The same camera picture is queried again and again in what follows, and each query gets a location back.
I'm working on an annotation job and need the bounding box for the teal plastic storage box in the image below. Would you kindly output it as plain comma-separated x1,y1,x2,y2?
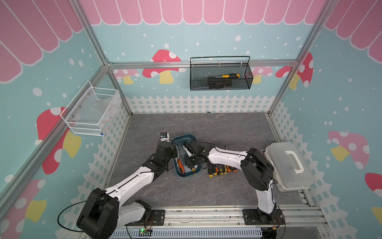
172,134,202,178

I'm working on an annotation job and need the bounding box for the yellow collar screwdriver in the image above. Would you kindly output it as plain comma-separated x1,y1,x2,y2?
217,164,224,175

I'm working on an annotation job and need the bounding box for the black grey screwdriver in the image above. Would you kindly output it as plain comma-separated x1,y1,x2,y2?
188,163,195,171

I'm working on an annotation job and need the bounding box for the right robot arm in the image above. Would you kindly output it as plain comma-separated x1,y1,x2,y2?
183,139,276,220

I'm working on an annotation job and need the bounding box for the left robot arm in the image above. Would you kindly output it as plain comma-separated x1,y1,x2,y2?
76,140,180,239

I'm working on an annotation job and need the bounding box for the yellow black screwdriver in basket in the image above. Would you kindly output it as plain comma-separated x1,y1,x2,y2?
208,73,240,79

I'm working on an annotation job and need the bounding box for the black tool in basket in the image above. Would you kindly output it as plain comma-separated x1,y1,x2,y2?
207,78,232,89

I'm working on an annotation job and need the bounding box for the green lit circuit board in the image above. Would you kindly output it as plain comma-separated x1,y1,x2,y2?
138,229,153,237

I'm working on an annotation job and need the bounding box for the translucent plastic toolbox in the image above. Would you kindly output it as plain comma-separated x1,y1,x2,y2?
265,142,314,192

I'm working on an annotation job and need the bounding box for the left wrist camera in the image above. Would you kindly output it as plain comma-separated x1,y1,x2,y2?
160,132,170,141

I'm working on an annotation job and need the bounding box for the orange handled screwdriver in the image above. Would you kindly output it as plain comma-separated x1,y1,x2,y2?
177,158,185,174

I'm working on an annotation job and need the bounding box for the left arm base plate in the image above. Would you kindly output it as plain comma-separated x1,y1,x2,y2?
127,210,166,227

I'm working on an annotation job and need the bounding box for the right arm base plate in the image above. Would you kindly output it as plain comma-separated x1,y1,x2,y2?
242,208,285,226

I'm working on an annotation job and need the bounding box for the white wire mesh basket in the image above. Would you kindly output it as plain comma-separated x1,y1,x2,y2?
60,81,122,136

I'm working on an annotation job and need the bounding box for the black wire mesh basket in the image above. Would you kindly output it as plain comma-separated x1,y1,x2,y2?
190,56,254,91

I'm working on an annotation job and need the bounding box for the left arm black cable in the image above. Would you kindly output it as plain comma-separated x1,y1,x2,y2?
57,198,103,233

